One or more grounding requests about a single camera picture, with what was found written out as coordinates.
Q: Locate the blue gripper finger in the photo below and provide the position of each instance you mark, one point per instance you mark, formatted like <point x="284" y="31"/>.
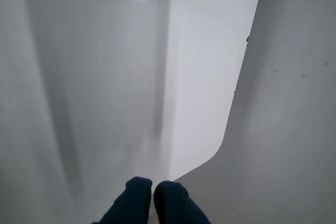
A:
<point x="173" y="203"/>
<point x="128" y="203"/>

